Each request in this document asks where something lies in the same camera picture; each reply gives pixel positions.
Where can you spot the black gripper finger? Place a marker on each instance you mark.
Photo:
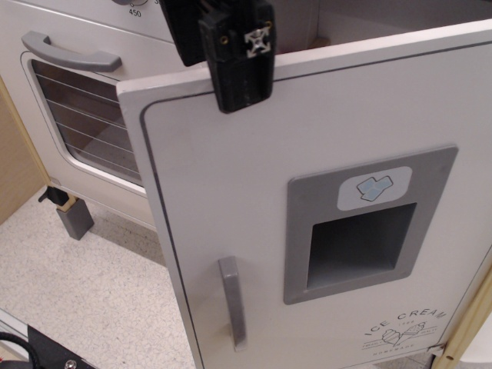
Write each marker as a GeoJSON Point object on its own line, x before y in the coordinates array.
{"type": "Point", "coordinates": [182, 17]}
{"type": "Point", "coordinates": [239, 42]}

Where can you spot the white toy fridge door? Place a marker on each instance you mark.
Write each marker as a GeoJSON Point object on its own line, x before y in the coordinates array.
{"type": "Point", "coordinates": [217, 185]}

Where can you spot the grey oven temperature knob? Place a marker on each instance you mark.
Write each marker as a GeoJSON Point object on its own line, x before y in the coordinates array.
{"type": "Point", "coordinates": [132, 3]}

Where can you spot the white toy oven door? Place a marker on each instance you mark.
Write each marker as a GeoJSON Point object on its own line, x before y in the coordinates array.
{"type": "Point", "coordinates": [73, 117]}

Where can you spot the black clamp on leg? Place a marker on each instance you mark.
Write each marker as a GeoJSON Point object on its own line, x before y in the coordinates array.
{"type": "Point", "coordinates": [54, 195]}

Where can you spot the grey ice dispenser panel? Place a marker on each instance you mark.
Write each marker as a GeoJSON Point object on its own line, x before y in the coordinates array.
{"type": "Point", "coordinates": [363, 225]}

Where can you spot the light wooden side panel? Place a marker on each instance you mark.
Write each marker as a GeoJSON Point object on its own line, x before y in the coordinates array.
{"type": "Point", "coordinates": [22, 173]}

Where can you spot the grey kitchen leg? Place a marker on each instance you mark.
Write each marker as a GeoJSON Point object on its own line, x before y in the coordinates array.
{"type": "Point", "coordinates": [77, 219]}

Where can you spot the grey oven door handle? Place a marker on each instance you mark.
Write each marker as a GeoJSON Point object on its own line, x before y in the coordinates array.
{"type": "Point", "coordinates": [40, 45]}

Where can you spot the grey fridge door handle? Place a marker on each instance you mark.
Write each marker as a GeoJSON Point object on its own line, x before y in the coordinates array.
{"type": "Point", "coordinates": [232, 291]}

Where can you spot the beige wooden side post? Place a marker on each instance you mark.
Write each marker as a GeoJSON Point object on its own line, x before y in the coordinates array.
{"type": "Point", "coordinates": [476, 311]}

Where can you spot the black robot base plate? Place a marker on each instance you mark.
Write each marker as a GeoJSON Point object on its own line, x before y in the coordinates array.
{"type": "Point", "coordinates": [52, 355]}

